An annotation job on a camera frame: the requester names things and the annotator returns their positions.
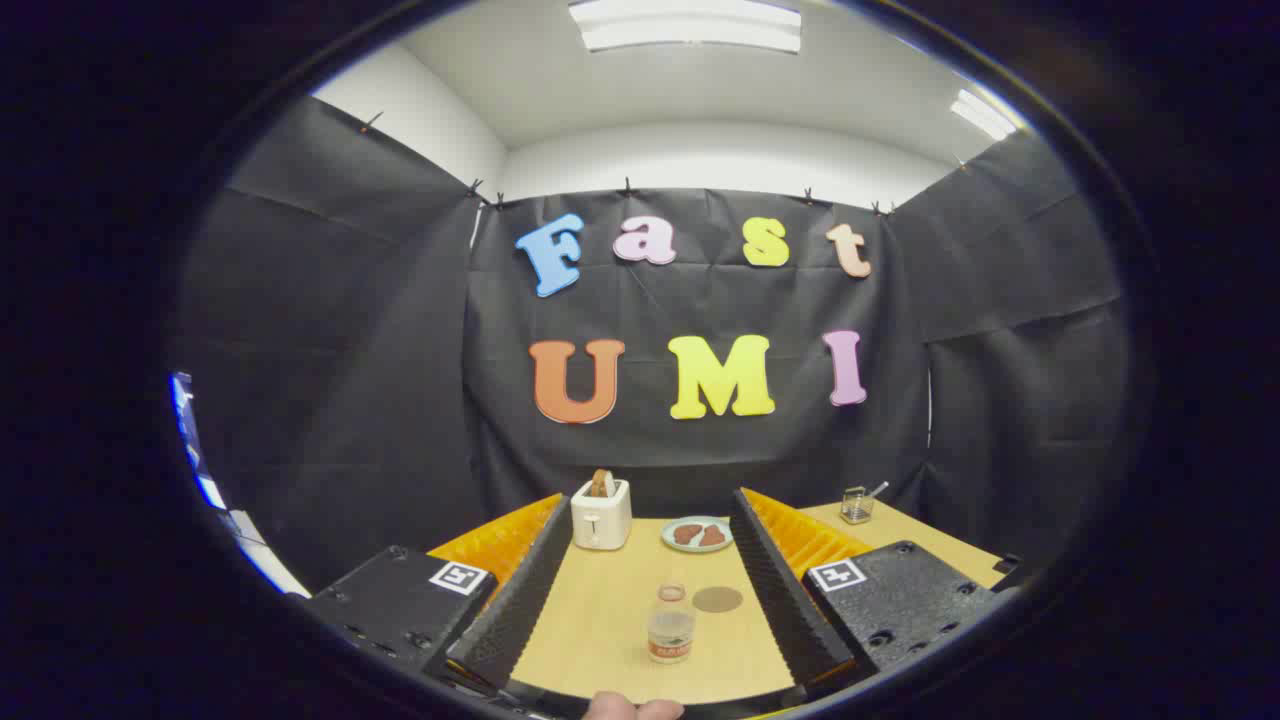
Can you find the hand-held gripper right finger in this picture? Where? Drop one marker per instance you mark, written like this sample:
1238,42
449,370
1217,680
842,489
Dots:
785,590

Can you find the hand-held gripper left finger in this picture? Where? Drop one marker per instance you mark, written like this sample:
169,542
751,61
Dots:
520,590

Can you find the round brown coaster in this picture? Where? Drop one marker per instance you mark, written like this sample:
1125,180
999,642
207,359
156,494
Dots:
718,599

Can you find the clear plastic bottle red label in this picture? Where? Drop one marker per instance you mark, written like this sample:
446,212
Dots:
671,625

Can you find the brown meat piece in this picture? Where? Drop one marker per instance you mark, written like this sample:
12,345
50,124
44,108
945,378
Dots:
686,534
713,537

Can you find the wooden table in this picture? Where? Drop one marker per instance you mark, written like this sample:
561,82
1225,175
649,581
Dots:
610,620

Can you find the pale green plate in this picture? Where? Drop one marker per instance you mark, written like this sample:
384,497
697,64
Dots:
697,548

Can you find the white toaster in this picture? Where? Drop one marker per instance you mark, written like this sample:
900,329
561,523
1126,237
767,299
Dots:
600,520

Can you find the bread slice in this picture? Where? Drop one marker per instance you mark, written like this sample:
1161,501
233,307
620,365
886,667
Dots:
601,483

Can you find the black backdrop cloth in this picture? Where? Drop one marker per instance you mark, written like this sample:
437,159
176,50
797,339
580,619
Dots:
380,330

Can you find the small ceiling light panel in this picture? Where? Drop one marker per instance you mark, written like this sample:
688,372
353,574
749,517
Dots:
983,115

